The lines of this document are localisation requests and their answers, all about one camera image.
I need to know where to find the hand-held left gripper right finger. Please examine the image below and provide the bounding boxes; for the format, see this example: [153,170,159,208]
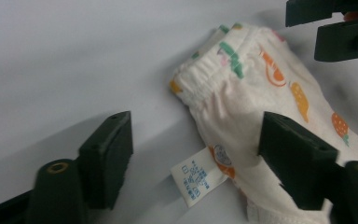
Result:
[256,111,346,211]

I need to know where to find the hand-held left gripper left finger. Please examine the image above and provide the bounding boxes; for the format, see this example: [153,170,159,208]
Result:
[78,110,134,210]

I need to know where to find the white fruit print pants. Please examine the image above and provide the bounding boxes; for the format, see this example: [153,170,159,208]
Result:
[168,21,358,224]

